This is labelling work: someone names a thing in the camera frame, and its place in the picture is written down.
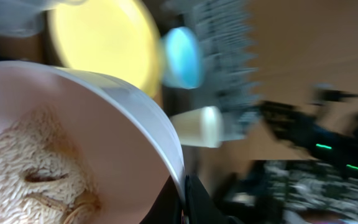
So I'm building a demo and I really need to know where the yellow plate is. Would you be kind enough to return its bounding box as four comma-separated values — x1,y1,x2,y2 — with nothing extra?
47,0,163,97

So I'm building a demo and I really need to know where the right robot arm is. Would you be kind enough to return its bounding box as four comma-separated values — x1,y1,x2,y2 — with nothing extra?
259,86,358,178

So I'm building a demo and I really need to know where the clear plastic bin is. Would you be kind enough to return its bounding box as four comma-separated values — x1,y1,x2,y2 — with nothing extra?
0,0,85,37

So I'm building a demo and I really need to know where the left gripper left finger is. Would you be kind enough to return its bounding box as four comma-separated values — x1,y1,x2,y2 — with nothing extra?
140,177,182,224

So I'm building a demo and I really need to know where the white cup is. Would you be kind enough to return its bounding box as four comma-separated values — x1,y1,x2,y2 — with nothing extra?
170,106,224,148

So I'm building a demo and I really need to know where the white rice bowl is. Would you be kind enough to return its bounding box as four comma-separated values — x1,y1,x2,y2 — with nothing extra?
0,61,185,223

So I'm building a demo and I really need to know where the light blue bowl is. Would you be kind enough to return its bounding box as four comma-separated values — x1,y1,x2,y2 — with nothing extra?
162,27,204,90

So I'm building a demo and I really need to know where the rice and nutshell pile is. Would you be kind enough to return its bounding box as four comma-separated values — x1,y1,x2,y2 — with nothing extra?
0,106,101,224

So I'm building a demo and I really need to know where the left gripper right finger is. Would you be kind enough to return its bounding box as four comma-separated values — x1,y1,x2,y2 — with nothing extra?
185,175,244,224

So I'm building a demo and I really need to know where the grey dishwasher rack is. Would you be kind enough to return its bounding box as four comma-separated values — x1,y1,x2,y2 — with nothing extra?
169,0,259,141

